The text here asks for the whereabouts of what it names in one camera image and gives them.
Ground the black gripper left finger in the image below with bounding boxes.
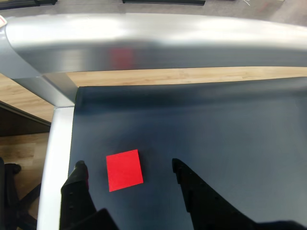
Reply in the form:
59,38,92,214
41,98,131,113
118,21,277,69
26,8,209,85
60,160,98,230

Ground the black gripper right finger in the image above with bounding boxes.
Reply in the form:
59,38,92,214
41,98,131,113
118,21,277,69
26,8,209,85
171,158,256,230

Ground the red cube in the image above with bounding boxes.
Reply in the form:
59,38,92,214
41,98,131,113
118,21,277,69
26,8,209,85
106,149,144,193

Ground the black office chair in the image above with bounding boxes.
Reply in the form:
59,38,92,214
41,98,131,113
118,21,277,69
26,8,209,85
0,157,42,230

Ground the dark grey mat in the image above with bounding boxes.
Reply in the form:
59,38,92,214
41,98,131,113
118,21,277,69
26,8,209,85
68,76,307,230

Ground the black furniture base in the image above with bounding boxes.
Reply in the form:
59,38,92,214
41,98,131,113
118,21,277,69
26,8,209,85
0,0,58,11

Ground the silver metal table rail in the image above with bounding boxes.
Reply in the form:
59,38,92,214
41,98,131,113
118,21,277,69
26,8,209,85
0,23,79,108
37,106,75,230
4,13,307,80

